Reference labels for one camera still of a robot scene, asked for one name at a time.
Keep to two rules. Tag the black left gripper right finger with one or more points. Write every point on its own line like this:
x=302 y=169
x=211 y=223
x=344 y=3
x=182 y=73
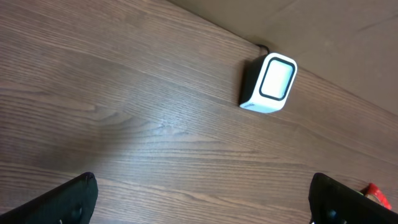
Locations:
x=332 y=202

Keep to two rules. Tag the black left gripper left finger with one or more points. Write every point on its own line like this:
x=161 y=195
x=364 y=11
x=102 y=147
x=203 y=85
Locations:
x=71 y=202

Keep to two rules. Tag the orange spaghetti pack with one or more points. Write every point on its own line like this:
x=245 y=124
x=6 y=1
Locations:
x=374 y=193

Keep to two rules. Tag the white barcode scanner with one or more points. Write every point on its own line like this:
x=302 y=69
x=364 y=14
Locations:
x=267 y=82

